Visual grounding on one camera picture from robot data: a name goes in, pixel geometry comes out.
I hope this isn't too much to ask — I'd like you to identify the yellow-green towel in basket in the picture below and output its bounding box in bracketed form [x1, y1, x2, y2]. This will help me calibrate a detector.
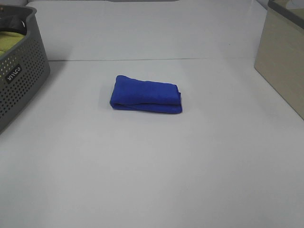
[0, 31, 25, 58]

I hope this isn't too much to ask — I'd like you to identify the grey perforated plastic basket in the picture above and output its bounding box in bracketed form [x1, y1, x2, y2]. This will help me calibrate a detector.
[0, 5, 50, 131]

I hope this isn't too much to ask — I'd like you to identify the blue microfiber towel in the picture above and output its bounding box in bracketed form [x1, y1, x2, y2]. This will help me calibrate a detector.
[110, 75, 182, 114]

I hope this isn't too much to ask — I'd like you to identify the beige storage bin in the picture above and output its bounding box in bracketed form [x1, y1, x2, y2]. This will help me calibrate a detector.
[254, 0, 304, 117]

